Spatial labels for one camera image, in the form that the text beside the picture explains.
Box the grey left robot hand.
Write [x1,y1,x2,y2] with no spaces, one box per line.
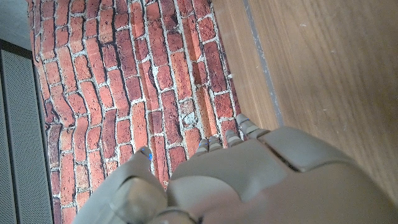
[72,113,398,224]

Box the grey tape outline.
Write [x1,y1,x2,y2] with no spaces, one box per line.
[241,0,285,127]

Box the red brick print backdrop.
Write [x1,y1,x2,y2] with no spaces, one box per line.
[26,0,243,224]

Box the dark grey wall panel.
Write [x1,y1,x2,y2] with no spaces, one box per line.
[0,39,54,224]

